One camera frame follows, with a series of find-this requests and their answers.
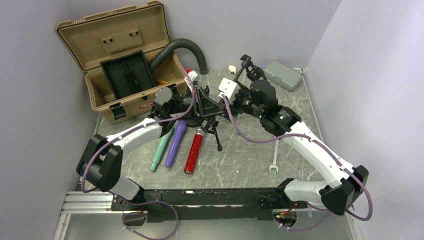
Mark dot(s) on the grey rectangular block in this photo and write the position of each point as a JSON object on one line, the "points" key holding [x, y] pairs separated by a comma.
{"points": [[282, 75]]}

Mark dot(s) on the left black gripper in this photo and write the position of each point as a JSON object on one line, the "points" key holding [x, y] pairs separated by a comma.
{"points": [[208, 106]]}

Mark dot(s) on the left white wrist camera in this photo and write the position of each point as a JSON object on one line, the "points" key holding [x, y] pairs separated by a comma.
{"points": [[191, 78]]}

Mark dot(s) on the aluminium extrusion frame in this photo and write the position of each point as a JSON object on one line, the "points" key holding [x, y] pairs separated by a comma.
{"points": [[79, 203]]}

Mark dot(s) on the black round-base mic stand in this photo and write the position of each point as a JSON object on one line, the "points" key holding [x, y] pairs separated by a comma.
{"points": [[197, 115]]}

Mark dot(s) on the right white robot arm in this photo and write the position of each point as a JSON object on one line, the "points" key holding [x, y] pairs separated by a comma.
{"points": [[342, 182]]}

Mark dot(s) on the black tripod shock-mount stand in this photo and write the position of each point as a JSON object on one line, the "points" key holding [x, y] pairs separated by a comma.
{"points": [[253, 72]]}

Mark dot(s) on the tan plastic tool case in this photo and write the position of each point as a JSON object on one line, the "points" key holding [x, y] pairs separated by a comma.
{"points": [[116, 34]]}

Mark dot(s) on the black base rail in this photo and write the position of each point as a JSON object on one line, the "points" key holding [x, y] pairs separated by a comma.
{"points": [[210, 204]]}

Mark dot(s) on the purple microphone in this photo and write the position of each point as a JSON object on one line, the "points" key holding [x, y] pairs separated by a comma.
{"points": [[178, 135]]}

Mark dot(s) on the silver open-end wrench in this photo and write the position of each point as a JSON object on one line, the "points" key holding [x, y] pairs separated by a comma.
{"points": [[273, 167]]}

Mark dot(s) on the mint green microphone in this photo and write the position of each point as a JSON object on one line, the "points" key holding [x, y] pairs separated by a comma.
{"points": [[163, 142]]}

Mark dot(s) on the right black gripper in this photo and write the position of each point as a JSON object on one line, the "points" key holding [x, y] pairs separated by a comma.
{"points": [[234, 105]]}

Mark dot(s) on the black tray in case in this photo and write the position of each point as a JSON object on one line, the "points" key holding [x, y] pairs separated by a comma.
{"points": [[128, 75]]}

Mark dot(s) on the red microphone silver grille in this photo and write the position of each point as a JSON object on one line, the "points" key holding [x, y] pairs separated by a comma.
{"points": [[194, 151]]}

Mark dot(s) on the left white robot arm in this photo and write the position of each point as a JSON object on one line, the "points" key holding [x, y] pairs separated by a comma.
{"points": [[101, 161]]}

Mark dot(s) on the black tripod mic stand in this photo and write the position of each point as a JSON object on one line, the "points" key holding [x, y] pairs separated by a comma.
{"points": [[215, 132]]}

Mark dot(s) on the small white pipe fitting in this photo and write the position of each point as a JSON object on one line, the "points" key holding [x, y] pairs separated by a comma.
{"points": [[232, 70]]}

